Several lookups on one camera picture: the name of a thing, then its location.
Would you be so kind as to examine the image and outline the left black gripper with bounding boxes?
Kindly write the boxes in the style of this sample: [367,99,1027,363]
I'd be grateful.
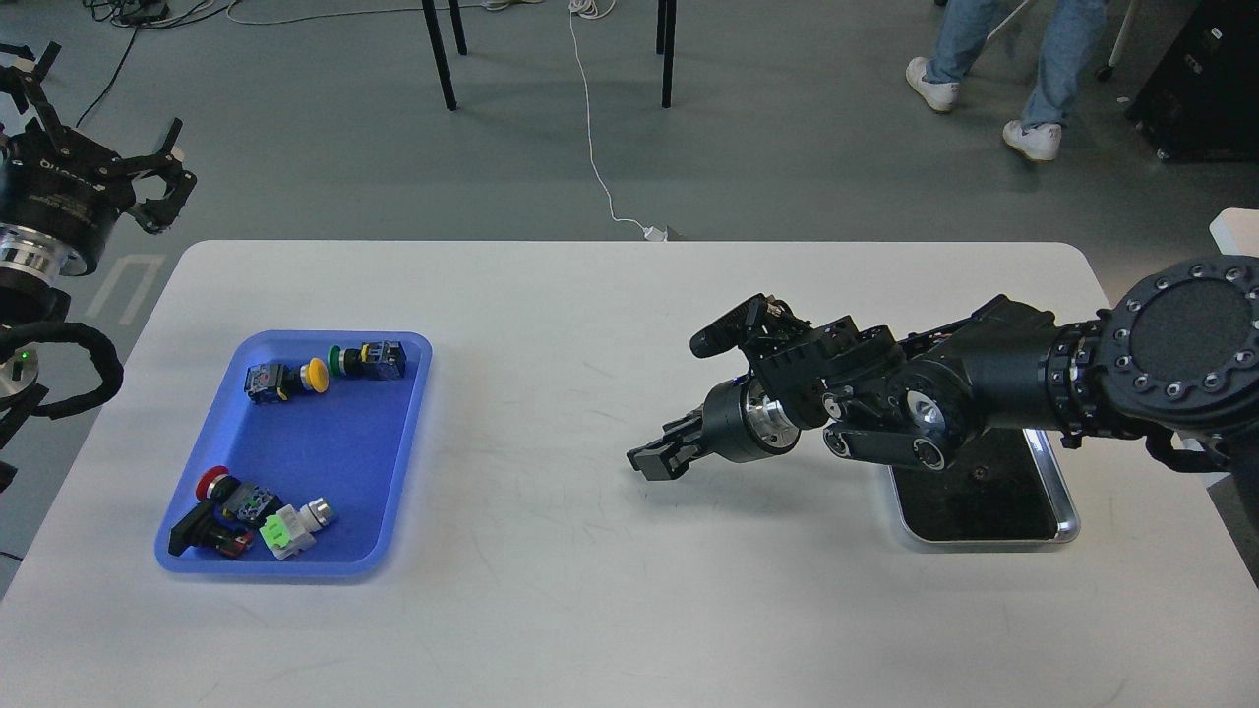
[0,42,198,278]

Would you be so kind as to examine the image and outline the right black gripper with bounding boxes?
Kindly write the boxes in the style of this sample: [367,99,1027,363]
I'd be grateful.
[627,380,802,481]

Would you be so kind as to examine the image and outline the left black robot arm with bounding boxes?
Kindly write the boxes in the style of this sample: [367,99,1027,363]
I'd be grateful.
[1,43,196,443]

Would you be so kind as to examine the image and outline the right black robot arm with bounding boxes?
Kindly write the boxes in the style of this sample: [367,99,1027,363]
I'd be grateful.
[627,254,1258,484]

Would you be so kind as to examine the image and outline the blue plastic tray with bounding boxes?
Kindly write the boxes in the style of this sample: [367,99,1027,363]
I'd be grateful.
[154,330,433,582]

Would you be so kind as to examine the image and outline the steel metal tray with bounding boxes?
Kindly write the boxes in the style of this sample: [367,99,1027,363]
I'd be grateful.
[889,430,1080,552]

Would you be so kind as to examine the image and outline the black table leg left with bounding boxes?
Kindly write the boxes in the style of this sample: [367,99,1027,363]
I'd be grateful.
[421,0,468,112]

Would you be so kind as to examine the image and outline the black table leg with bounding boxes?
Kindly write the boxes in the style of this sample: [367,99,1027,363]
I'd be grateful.
[655,0,679,110]
[421,0,468,112]

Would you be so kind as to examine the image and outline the red mushroom push button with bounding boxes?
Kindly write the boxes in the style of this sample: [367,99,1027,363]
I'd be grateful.
[195,465,283,529]

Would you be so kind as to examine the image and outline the black table leg right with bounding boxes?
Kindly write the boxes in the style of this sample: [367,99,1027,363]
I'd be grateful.
[655,0,679,110]

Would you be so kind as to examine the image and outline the person in jeans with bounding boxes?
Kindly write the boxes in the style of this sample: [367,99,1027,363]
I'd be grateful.
[905,0,1112,163]

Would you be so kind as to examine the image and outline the black equipment case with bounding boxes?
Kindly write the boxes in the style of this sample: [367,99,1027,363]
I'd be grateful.
[1126,1,1258,163]

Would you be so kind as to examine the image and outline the black floor cables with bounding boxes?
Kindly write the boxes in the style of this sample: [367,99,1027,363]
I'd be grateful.
[74,0,522,105]

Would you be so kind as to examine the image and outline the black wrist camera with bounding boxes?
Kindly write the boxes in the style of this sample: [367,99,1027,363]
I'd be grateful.
[689,294,792,359]

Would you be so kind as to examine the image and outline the yellow push button switch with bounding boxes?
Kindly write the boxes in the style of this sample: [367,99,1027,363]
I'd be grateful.
[243,358,331,404]

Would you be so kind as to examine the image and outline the green push button switch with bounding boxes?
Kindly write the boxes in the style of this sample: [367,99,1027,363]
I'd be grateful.
[327,340,405,380]

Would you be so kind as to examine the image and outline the black switch block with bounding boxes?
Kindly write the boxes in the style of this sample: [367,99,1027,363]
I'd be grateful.
[167,501,256,561]

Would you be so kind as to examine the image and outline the white green selector switch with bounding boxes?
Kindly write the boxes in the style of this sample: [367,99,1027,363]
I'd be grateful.
[258,498,337,561]

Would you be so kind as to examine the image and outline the white floor cable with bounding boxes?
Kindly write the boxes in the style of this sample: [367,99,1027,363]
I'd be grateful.
[567,0,669,242]

